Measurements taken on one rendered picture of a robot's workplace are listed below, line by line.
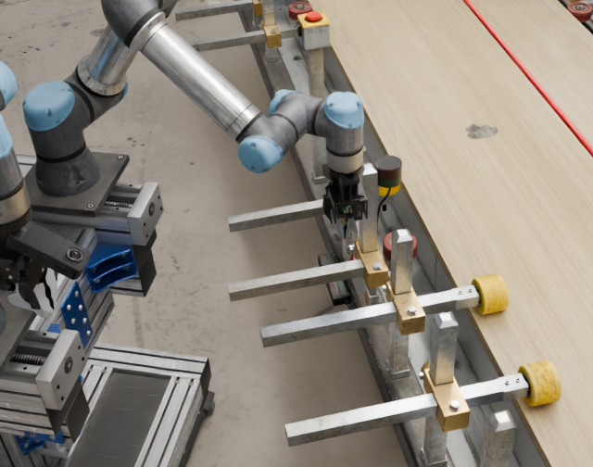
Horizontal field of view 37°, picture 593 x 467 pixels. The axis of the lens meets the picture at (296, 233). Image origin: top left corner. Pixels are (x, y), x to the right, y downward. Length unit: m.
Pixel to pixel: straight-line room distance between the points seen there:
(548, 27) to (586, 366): 1.42
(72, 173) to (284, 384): 1.19
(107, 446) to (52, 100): 1.07
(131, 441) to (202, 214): 1.29
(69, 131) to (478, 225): 0.98
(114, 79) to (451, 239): 0.86
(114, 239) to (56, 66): 2.79
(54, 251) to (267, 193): 2.47
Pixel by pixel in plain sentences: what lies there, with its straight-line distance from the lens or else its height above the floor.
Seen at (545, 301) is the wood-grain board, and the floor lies 0.90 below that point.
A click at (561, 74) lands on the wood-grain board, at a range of 2.74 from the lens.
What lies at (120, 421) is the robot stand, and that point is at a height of 0.21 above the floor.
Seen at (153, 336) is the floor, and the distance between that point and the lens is 3.16.
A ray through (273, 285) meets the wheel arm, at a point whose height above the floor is 0.86.
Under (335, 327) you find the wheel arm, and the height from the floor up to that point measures 0.95.
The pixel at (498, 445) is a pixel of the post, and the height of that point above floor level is 1.12.
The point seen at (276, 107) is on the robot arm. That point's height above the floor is 1.33.
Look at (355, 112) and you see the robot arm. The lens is 1.69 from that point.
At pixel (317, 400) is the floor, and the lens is 2.90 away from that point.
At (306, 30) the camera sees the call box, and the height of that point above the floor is 1.21.
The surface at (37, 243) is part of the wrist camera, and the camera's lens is 1.29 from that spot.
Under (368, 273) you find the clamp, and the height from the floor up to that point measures 0.87.
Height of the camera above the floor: 2.28
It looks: 41 degrees down
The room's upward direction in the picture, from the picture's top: 4 degrees counter-clockwise
